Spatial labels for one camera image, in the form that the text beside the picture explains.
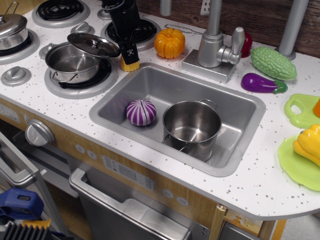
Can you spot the steel pot in sink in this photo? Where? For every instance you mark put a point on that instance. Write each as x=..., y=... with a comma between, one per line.
x=192, y=127

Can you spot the blue clamp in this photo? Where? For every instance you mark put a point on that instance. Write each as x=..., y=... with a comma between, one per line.
x=21, y=204

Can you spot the grey stove knob front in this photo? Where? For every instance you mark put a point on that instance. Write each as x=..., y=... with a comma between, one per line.
x=15, y=76

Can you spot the orange toy pumpkin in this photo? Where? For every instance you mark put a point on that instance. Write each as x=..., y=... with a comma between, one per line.
x=169, y=43

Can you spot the black burner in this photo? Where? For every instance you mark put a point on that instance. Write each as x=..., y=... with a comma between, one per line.
x=143, y=36
x=55, y=14
x=105, y=78

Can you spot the red toy apple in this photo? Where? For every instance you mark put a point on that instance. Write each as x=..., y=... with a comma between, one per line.
x=247, y=46

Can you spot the grey toy sink basin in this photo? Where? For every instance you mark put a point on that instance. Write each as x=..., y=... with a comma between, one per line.
x=239, y=112

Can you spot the steel pot lid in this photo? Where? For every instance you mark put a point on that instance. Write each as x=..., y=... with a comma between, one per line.
x=94, y=45

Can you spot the silver oven door handle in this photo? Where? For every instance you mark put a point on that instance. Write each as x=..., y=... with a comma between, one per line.
x=17, y=169

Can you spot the grey oven dial knob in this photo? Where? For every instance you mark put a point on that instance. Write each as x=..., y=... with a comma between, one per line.
x=38, y=134

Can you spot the grey post right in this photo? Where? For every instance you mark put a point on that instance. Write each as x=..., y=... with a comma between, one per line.
x=292, y=28

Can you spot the silver toy faucet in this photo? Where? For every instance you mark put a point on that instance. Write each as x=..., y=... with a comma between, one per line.
x=213, y=59

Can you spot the grey stove knob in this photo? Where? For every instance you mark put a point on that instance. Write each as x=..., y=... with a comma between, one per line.
x=82, y=29
x=103, y=14
x=15, y=76

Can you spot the light green plate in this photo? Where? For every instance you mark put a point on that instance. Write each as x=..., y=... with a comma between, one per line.
x=300, y=169

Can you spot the grey post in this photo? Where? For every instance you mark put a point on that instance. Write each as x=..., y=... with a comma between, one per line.
x=292, y=28
x=165, y=7

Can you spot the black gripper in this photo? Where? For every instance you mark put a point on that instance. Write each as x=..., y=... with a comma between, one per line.
x=125, y=18

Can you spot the purple toy eggplant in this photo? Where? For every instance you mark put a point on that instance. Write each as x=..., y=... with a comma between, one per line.
x=255, y=83

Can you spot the green toy cutting board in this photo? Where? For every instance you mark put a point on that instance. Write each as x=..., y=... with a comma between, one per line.
x=299, y=110

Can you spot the silver dishwasher door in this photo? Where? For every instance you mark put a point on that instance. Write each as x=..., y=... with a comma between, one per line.
x=126, y=218

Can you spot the purple striped toy onion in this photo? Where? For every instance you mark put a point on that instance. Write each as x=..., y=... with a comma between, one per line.
x=141, y=112

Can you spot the back left black burner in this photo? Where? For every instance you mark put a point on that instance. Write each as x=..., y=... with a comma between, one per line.
x=55, y=14

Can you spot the far left burner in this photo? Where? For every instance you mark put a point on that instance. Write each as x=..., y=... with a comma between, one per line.
x=22, y=51

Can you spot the lidded steel pot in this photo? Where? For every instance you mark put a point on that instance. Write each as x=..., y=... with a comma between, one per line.
x=13, y=28

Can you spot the green toy bitter melon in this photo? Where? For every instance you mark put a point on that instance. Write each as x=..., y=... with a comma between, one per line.
x=273, y=64

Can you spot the back right black burner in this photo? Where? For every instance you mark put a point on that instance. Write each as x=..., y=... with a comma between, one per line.
x=143, y=36

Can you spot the steel pot on burner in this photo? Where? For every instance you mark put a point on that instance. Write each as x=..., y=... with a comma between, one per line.
x=70, y=65

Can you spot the yellow toy corn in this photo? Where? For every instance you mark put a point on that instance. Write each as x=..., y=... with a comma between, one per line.
x=129, y=67

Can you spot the front left black burner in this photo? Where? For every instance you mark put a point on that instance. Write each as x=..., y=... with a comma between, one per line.
x=105, y=78

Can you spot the yellow toy bell pepper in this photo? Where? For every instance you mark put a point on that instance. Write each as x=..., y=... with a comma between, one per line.
x=307, y=144

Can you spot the grey post left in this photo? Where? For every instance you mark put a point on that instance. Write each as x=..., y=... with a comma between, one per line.
x=165, y=7

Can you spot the grey stove knob middle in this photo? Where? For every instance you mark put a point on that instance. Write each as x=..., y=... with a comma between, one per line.
x=82, y=29

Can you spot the grey stove knob back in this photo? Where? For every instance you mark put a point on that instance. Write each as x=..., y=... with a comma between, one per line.
x=103, y=14

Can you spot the orange toy piece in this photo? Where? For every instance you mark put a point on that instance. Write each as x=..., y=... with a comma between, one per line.
x=316, y=108

